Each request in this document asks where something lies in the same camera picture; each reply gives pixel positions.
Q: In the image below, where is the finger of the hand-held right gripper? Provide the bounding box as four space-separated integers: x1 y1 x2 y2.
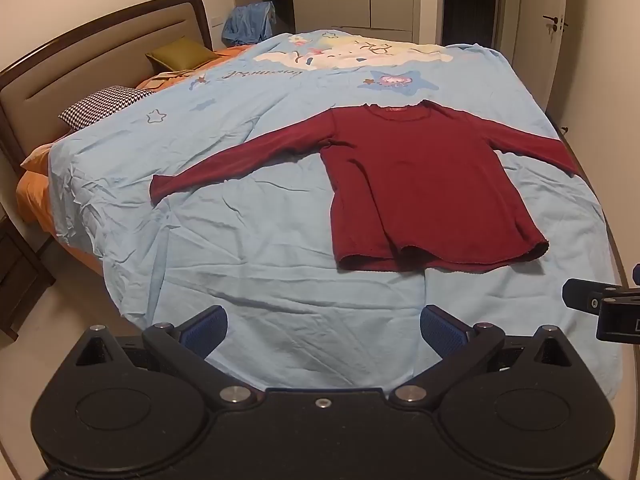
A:
562 278 626 317

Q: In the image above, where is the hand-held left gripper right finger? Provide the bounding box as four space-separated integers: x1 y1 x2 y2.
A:
389 304 572 408

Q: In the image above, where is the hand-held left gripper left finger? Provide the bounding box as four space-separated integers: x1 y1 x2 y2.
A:
74 304 258 409

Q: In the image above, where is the dark red long-sleeve shirt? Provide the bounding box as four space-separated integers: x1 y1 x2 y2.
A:
150 101 581 274

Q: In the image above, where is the blue clothes pile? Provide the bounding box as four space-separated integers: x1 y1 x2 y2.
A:
221 2 277 47

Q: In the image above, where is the light blue printed blanket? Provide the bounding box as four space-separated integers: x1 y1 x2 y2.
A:
48 30 619 403

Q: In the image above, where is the dark wooden nightstand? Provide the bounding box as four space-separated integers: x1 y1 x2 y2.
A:
0 214 57 344

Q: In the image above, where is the orange bed sheet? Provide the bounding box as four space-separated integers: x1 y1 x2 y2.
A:
16 44 253 277

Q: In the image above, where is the houndstooth pillow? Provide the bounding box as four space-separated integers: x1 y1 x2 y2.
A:
58 86 153 132

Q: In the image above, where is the olive green pillow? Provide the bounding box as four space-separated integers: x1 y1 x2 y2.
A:
145 36 219 73

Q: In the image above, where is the white door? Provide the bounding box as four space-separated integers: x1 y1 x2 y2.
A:
514 0 571 126

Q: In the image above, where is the upholstered bed headboard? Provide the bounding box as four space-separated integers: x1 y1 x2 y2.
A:
0 0 217 162

